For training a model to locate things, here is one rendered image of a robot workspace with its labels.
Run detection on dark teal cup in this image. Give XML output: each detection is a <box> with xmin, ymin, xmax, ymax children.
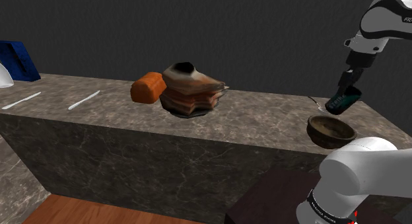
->
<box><xmin>324</xmin><ymin>86</ymin><xmax>363</xmax><ymax>116</ymax></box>

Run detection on silver spoon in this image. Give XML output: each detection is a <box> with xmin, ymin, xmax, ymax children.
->
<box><xmin>306</xmin><ymin>95</ymin><xmax>329</xmax><ymax>113</ymax></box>

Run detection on orange bread loaf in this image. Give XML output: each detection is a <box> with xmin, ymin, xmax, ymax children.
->
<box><xmin>129</xmin><ymin>71</ymin><xmax>168</xmax><ymax>104</ymax></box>

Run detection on white knife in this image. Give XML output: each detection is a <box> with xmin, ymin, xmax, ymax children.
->
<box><xmin>67</xmin><ymin>89</ymin><xmax>101</xmax><ymax>112</ymax></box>
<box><xmin>1</xmin><ymin>91</ymin><xmax>42</xmax><ymax>110</ymax></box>

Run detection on brown layered vase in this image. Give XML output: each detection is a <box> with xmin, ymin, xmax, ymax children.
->
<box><xmin>159</xmin><ymin>61</ymin><xmax>230</xmax><ymax>119</ymax></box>

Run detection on blue box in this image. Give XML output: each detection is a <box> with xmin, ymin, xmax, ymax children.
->
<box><xmin>0</xmin><ymin>40</ymin><xmax>42</xmax><ymax>83</ymax></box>

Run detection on white rounded object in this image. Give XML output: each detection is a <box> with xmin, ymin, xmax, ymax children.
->
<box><xmin>0</xmin><ymin>62</ymin><xmax>15</xmax><ymax>89</ymax></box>

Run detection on brown bowl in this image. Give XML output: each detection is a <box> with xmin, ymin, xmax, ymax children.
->
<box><xmin>306</xmin><ymin>114</ymin><xmax>358</xmax><ymax>150</ymax></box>

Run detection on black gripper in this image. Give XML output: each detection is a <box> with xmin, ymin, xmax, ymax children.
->
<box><xmin>336</xmin><ymin>50</ymin><xmax>378</xmax><ymax>95</ymax></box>

